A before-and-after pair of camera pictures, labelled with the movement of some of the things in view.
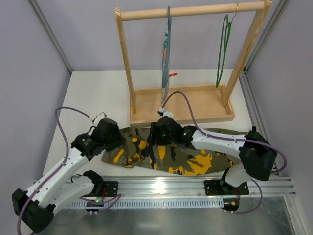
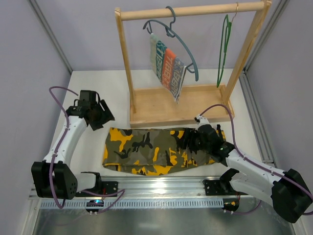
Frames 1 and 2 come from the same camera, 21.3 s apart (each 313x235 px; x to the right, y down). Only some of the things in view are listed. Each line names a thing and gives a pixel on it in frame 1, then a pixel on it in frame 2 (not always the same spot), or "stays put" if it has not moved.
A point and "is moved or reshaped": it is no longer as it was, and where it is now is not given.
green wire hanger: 226,30 stays put
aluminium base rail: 112,187 stays put
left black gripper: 115,138 → 98,117
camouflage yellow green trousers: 140,153 is moved or reshaped
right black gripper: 156,137 → 195,141
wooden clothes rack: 188,105 stays put
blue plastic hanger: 166,53 → 170,32
